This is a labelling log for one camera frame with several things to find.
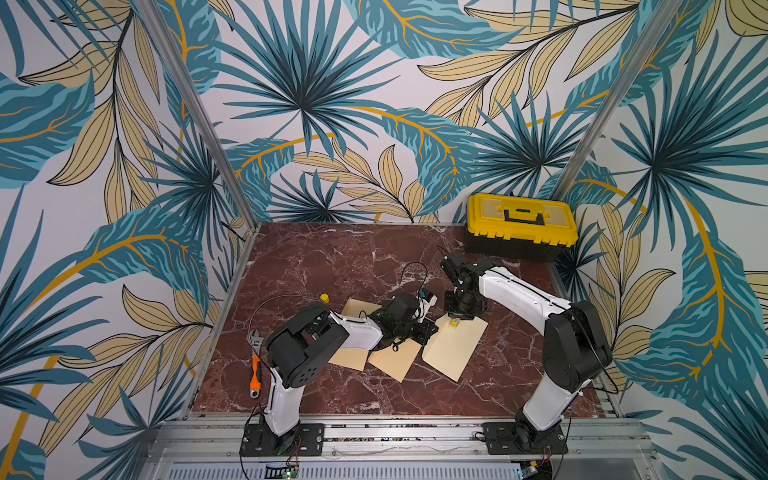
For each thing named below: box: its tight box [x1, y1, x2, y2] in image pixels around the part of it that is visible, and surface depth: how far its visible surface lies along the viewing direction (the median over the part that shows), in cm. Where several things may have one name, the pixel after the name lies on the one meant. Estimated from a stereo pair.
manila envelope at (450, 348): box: [421, 313, 489, 382], surface depth 90 cm
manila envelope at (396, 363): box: [368, 338, 423, 383], surface depth 86 cm
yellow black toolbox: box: [466, 193, 579, 263], surface depth 102 cm
